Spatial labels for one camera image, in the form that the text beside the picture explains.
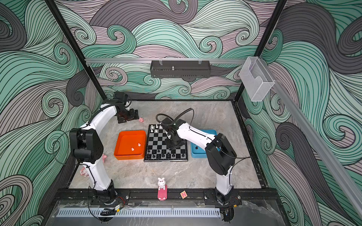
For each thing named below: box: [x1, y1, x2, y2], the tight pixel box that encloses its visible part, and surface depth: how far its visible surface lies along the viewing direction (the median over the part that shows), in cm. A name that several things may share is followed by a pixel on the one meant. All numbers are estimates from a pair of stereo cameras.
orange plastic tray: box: [114, 130, 147, 161], surface depth 93 cm
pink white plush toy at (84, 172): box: [80, 166, 91, 178], surface depth 81 cm
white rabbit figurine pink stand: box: [157, 177, 168, 201], surface depth 74 cm
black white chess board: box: [143, 123, 189, 162], surface depth 90 cm
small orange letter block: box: [180, 190, 189, 200], surface depth 75 cm
